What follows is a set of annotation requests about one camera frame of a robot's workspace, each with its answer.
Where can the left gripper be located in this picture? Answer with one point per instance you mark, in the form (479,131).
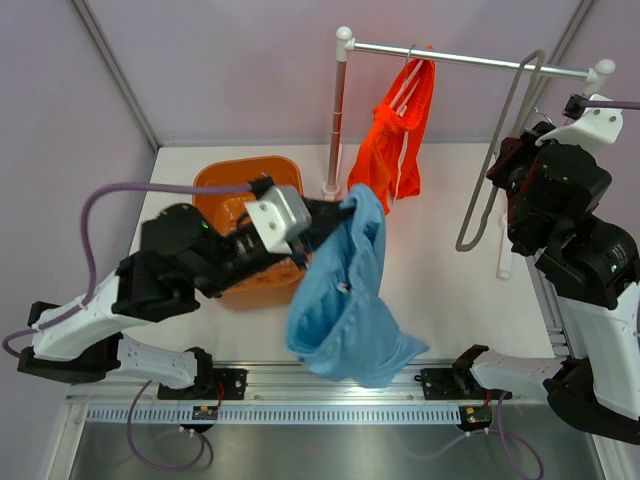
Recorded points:
(325,214)

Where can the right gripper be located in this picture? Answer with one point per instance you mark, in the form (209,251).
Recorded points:
(517,150)

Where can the light blue shorts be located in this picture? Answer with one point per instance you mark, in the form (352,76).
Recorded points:
(338,326)

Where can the grey hanger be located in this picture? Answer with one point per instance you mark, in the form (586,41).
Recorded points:
(537,59)

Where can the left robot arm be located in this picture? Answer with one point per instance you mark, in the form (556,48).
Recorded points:
(181,255)

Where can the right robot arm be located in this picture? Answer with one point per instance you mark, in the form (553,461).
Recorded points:
(601,396)

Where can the orange shorts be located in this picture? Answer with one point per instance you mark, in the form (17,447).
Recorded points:
(376,161)

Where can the pink hanger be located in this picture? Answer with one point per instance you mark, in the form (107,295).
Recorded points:
(400,105)

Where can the orange plastic basket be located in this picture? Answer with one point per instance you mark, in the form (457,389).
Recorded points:
(276,286)

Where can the white metal clothes rack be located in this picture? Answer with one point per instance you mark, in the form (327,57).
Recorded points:
(593,79)

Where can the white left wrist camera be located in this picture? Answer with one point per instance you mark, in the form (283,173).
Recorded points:
(279,217)

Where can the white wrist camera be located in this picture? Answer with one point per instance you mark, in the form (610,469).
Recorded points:
(279,217)
(594,123)

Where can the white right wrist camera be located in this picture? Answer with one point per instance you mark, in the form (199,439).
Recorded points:
(594,123)

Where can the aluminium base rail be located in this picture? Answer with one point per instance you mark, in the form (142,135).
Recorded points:
(293,383)

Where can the white slotted cable duct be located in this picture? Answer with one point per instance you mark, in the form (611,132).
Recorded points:
(278,415)

